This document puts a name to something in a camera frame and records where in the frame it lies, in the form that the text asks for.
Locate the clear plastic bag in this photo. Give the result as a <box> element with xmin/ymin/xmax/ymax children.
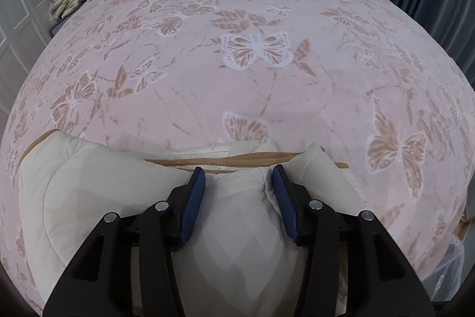
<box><xmin>422</xmin><ymin>233</ymin><xmax>465</xmax><ymax>302</ymax></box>

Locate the cream quilted jacket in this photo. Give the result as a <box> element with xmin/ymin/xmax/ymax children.
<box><xmin>18</xmin><ymin>131</ymin><xmax>366</xmax><ymax>316</ymax></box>

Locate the dark nightstand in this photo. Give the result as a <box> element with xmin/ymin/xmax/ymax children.
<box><xmin>48</xmin><ymin>16</ymin><xmax>70</xmax><ymax>38</ymax></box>

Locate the pink butterfly bedspread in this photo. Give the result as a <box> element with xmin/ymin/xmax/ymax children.
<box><xmin>1</xmin><ymin>0</ymin><xmax>474</xmax><ymax>312</ymax></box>

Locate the folded cream clothes pile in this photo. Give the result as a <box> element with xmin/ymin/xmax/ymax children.
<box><xmin>48</xmin><ymin>0</ymin><xmax>85</xmax><ymax>25</ymax></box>

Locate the white panelled wardrobe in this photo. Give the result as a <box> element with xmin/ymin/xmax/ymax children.
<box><xmin>0</xmin><ymin>0</ymin><xmax>52</xmax><ymax>127</ymax></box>

